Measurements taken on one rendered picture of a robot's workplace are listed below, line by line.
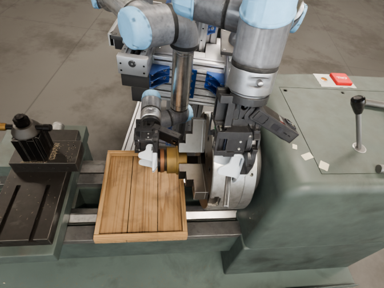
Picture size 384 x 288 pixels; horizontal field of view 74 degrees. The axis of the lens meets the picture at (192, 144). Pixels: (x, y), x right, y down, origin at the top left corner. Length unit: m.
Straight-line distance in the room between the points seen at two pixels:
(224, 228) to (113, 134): 1.64
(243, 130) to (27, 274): 1.11
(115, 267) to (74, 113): 1.72
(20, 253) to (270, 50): 0.84
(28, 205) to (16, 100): 2.09
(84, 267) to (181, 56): 0.94
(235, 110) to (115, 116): 2.15
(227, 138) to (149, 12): 0.48
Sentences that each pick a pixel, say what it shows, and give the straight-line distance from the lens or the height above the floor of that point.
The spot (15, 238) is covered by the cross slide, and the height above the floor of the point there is 0.97.
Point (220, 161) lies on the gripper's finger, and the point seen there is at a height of 1.31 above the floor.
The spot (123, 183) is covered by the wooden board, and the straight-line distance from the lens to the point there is 1.01.
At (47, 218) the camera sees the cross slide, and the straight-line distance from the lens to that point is 0.90.
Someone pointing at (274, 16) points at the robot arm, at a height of 1.61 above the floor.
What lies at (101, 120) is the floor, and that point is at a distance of 2.52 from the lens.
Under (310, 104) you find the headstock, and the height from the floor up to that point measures 1.26.
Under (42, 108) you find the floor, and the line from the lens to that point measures 2.79.
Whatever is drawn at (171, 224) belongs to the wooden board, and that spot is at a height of 0.88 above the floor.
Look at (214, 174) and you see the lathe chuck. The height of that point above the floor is 1.18.
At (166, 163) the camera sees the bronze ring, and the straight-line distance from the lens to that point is 0.79.
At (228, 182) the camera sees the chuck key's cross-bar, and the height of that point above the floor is 1.30.
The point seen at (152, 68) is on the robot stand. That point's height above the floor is 1.03.
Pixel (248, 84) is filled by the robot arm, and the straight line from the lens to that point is 0.41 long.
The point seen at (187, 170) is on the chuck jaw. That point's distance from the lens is 0.78.
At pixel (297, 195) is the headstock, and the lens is 0.67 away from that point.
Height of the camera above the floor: 1.74
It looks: 49 degrees down
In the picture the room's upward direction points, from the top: 10 degrees clockwise
